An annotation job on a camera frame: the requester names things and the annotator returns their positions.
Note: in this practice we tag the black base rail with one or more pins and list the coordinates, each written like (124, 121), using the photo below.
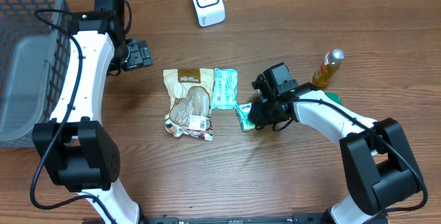
(241, 220)

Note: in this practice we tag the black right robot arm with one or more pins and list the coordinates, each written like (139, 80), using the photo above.
(381, 171)

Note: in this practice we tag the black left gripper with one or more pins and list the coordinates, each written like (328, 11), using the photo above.
(142, 54)

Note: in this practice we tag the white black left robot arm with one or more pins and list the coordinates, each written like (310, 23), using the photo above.
(74, 147)

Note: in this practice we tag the green lid white jar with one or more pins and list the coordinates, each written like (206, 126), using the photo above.
(334, 97)

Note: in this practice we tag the grey plastic mesh basket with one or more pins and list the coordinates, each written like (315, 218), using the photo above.
(34, 61)

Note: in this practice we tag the teal white tissue packet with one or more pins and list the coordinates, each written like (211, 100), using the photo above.
(243, 113)

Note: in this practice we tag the yellow liquid bottle silver cap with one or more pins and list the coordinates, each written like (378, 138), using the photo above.
(328, 68)

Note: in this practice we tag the white barcode scanner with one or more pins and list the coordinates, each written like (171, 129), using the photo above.
(209, 12)

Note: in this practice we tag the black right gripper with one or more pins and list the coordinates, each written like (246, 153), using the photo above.
(258, 112)

